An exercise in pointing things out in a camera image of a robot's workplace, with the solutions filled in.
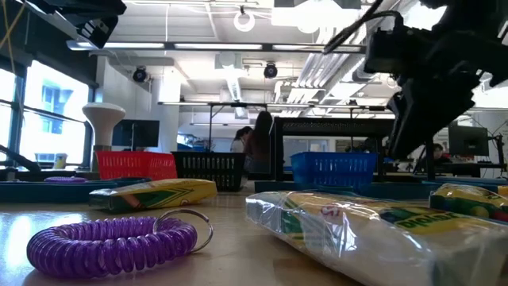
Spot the yellow green crayon box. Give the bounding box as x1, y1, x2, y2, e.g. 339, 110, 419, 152
244, 190, 508, 286
87, 178, 218, 214
429, 183, 508, 223

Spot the yellow hanging cable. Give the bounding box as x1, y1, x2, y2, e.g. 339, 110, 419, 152
0, 0, 27, 76

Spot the long ceiling light bar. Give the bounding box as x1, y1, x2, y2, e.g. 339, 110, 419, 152
66, 39, 366, 55

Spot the black plastic basket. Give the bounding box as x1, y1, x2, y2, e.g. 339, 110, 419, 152
171, 151, 247, 193

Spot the black computer monitor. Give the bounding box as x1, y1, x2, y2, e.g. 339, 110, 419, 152
111, 118, 160, 149
448, 125, 490, 157

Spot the red plastic basket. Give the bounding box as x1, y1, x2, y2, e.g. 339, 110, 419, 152
94, 150, 179, 182

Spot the white ceiling ring light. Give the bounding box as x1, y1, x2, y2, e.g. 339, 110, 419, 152
233, 10, 256, 33

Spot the black perforated metal shelf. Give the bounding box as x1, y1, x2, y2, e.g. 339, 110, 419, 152
269, 116, 437, 187

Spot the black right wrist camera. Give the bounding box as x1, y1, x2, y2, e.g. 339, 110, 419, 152
364, 15, 404, 75

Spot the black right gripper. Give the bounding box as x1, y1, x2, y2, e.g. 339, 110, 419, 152
387, 21, 508, 160

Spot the black aluminium rig frame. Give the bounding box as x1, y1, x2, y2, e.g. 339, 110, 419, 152
0, 145, 508, 184

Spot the dark office desk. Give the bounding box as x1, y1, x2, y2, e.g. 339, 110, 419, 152
412, 161, 508, 178

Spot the person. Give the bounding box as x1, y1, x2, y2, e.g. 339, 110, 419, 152
229, 126, 254, 154
244, 110, 275, 174
431, 143, 452, 164

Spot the black right camera cable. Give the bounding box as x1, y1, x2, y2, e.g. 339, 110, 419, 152
321, 0, 404, 55

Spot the white mushroom lamp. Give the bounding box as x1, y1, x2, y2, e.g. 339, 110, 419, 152
82, 102, 127, 172

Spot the blue plastic basket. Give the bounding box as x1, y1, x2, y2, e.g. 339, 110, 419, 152
290, 151, 379, 191

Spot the purple coil wristband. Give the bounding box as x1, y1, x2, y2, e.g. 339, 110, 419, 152
26, 208, 214, 278
43, 176, 89, 184

